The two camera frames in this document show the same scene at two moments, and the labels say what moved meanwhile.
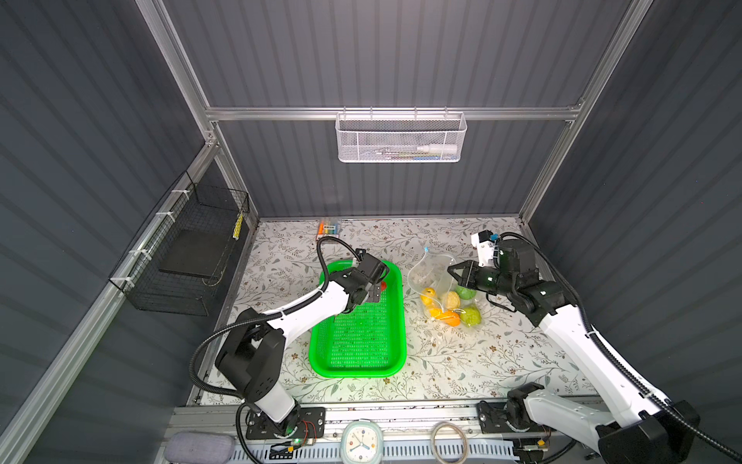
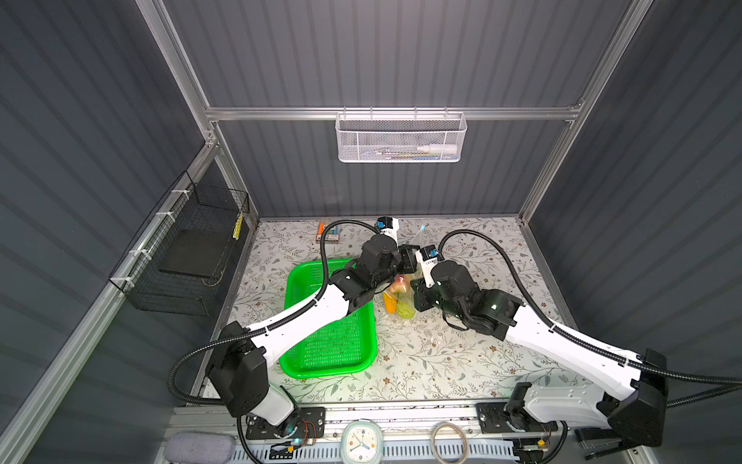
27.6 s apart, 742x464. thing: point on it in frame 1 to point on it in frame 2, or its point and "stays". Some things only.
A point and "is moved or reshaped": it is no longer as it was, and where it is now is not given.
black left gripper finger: [374, 293] to [408, 261]
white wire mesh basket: [400, 136] stays
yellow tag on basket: [237, 229] stays
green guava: [470, 317] is moved or reshaped
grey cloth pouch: [199, 448] stays
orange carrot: [450, 317] is moved or reshaped
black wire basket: [178, 263] stays
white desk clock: [361, 443] stays
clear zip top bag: [429, 276] is moved or reshaped
